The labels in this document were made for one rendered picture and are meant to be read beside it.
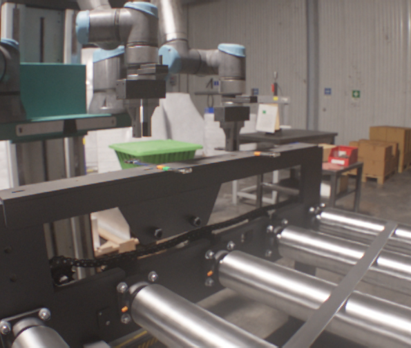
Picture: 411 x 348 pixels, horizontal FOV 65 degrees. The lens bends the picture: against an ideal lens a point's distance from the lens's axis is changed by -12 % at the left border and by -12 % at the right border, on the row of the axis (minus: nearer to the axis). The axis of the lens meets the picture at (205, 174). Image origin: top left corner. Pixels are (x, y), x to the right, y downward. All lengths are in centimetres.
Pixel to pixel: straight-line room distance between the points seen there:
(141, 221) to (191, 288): 29
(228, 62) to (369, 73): 1037
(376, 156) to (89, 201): 598
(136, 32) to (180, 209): 47
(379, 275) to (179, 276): 58
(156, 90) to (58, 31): 74
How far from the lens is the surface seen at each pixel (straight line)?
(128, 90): 91
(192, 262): 104
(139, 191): 85
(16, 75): 125
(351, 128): 1162
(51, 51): 156
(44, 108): 144
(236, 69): 116
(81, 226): 163
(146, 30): 94
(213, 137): 771
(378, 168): 651
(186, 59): 117
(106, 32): 96
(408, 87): 1106
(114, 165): 468
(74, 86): 150
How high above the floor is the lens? 134
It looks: 12 degrees down
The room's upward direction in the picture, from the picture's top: straight up
